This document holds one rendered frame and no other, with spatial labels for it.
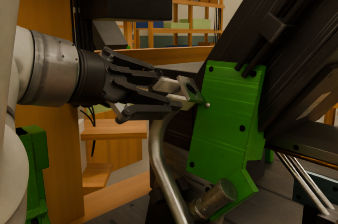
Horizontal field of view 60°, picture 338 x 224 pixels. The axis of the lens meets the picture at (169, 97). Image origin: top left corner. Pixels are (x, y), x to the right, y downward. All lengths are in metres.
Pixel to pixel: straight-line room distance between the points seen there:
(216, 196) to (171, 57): 0.58
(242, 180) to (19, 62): 0.35
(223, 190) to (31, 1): 0.49
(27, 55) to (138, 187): 0.63
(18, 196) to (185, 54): 0.83
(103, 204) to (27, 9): 0.51
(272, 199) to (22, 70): 0.69
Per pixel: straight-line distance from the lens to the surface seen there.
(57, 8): 0.66
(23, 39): 0.36
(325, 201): 0.64
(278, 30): 0.45
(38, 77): 0.35
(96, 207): 0.83
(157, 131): 0.57
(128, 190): 0.89
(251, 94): 0.48
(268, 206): 0.82
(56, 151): 0.70
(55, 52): 0.36
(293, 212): 0.82
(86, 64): 0.39
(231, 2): 11.22
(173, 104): 0.49
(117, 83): 0.42
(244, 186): 0.49
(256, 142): 0.53
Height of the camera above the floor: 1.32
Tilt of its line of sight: 12 degrees down
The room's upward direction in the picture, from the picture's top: straight up
